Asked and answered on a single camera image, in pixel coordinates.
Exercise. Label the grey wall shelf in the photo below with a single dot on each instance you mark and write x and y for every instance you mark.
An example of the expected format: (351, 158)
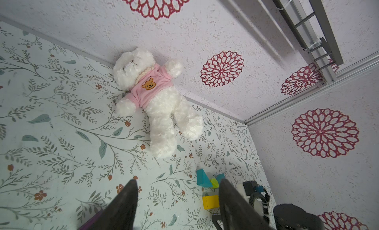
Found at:
(310, 25)

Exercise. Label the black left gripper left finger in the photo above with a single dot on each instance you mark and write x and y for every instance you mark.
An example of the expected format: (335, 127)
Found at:
(119, 214)

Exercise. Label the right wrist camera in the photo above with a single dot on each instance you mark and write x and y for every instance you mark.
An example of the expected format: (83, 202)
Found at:
(252, 187)

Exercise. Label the white teddy bear pink shirt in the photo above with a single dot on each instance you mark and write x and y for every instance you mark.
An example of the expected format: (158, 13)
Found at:
(149, 86)

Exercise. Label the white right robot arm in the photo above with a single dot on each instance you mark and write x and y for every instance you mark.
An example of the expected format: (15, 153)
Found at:
(286, 216)

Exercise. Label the teal triangle block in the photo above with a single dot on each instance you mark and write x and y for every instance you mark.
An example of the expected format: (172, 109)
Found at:
(202, 180)
(220, 177)

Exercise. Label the light green cylinder block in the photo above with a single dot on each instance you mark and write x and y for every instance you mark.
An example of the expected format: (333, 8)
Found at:
(214, 183)

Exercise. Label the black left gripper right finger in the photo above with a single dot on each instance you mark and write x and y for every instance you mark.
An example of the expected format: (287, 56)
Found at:
(236, 213)

